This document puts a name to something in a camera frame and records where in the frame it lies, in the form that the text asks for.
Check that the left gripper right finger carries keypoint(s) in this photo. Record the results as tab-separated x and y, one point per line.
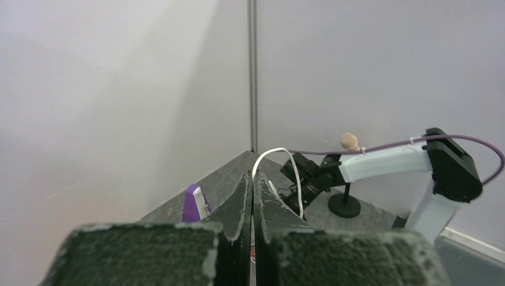
273	222

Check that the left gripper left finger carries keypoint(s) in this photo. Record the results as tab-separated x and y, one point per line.
234	248

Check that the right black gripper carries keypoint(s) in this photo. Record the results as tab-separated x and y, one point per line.
309	191

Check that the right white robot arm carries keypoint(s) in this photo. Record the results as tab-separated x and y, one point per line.
455	180

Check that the pink microphone on stand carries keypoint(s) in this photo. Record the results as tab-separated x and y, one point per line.
343	204

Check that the purple metronome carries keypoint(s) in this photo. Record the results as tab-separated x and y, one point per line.
196	207

